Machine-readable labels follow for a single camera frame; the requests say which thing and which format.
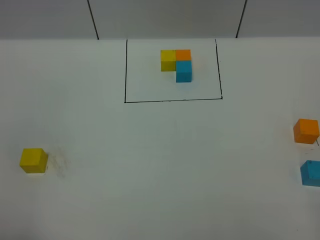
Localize orange template cube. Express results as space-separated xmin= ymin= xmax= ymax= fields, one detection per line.
xmin=175 ymin=49 xmax=192 ymax=61

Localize yellow template cube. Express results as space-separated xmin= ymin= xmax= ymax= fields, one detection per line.
xmin=160 ymin=49 xmax=176 ymax=72

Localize blue template cube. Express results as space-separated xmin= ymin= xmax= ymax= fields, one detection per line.
xmin=176 ymin=60 xmax=193 ymax=83

